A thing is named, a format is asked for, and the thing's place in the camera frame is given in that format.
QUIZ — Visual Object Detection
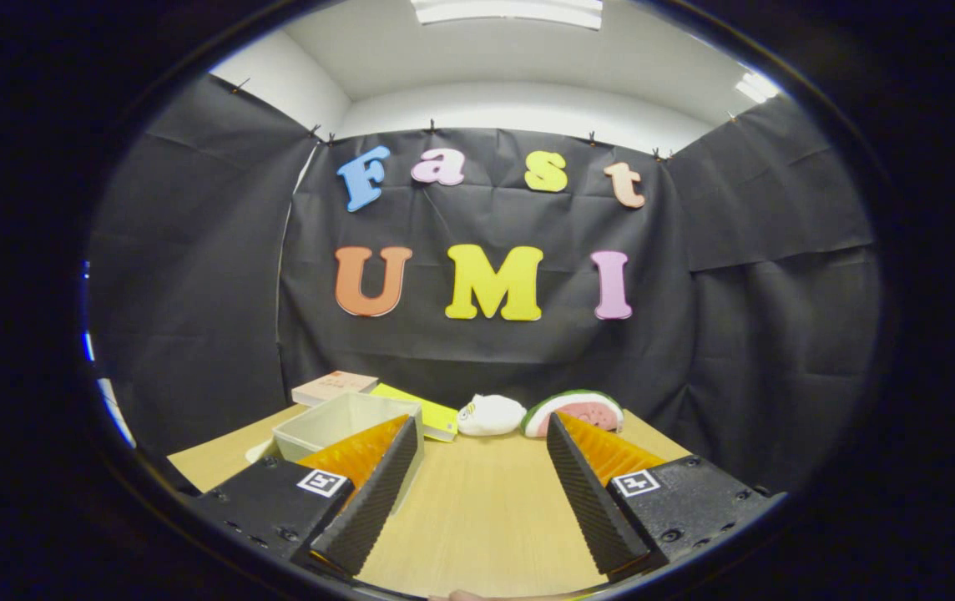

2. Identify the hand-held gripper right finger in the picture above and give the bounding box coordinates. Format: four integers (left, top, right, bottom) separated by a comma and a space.
546, 412, 786, 583

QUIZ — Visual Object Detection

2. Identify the white plush toy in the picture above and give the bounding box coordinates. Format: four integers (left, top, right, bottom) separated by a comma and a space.
457, 394, 528, 437

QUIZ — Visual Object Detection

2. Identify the beige fabric storage box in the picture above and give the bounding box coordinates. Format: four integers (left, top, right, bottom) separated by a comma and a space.
271, 391, 426, 516

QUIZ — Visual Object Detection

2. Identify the small ceiling light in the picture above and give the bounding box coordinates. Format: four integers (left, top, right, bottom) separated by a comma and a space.
735, 71, 781, 104

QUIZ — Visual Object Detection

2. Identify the watermelon slice plush toy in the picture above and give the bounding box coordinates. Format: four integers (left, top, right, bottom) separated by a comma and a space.
521, 389, 625, 439

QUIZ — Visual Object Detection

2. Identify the yellow book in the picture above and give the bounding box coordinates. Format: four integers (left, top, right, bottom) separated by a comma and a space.
369, 383, 460, 442

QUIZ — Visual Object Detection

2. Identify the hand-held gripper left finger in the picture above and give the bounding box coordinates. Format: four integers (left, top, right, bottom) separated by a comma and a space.
194, 414, 420, 578

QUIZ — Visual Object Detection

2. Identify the long ceiling light panel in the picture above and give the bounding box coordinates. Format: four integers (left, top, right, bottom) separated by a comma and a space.
411, 0, 604, 30

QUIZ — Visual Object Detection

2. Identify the beige book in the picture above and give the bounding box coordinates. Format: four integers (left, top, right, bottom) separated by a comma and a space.
291, 371, 380, 407

